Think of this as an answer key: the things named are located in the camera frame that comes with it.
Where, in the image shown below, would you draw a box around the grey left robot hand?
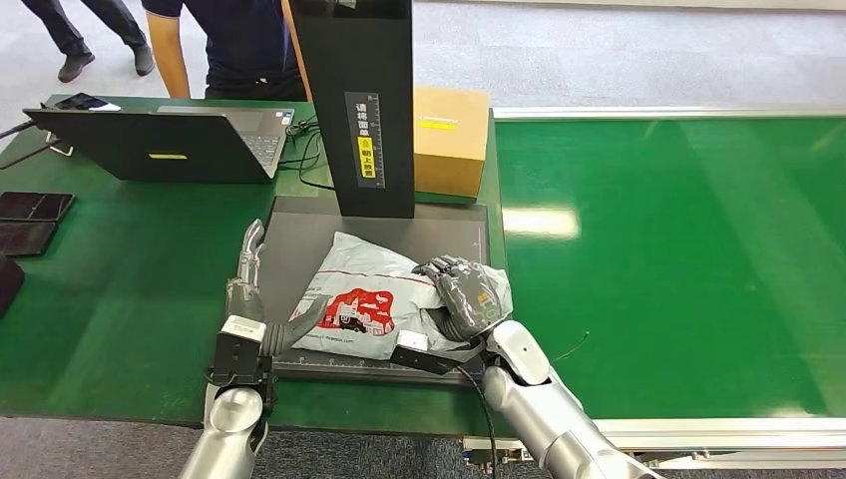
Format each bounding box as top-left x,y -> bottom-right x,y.
226,219 -> 332,358

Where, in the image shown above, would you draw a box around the black open laptop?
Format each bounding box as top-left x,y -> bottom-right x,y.
23,105 -> 296,185

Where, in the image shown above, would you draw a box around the black smartphone with white edge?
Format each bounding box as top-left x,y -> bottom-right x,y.
52,92 -> 124,113

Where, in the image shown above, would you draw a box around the black inbound scanner machine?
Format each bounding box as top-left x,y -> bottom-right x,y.
260,0 -> 494,388

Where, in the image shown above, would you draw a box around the black laptop cables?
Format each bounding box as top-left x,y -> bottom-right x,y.
278,115 -> 337,193

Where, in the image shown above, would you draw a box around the person with black shoes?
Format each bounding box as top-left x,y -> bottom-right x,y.
19,0 -> 157,85

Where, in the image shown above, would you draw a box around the person in dark shirt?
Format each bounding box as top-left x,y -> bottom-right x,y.
142,0 -> 309,102

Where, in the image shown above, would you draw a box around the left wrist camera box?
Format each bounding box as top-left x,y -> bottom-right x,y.
209,315 -> 275,390

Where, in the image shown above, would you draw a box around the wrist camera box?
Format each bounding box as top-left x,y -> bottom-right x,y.
209,315 -> 275,390
389,330 -> 487,377

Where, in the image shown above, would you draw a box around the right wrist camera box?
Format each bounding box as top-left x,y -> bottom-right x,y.
389,330 -> 487,377

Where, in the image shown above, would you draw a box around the green conveyor belt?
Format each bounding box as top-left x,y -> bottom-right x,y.
462,105 -> 846,472

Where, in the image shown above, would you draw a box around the black cable with white plug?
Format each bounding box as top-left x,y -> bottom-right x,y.
0,119 -> 75,172

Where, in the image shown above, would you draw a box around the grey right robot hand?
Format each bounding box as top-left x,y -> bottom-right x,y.
412,255 -> 509,341

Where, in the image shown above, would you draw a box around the brown cardboard box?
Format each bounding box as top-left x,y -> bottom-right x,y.
412,87 -> 491,199

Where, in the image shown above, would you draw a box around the white plastic package red print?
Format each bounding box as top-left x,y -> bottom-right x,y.
289,231 -> 514,361

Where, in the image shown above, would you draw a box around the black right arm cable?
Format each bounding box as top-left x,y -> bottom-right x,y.
456,365 -> 498,479

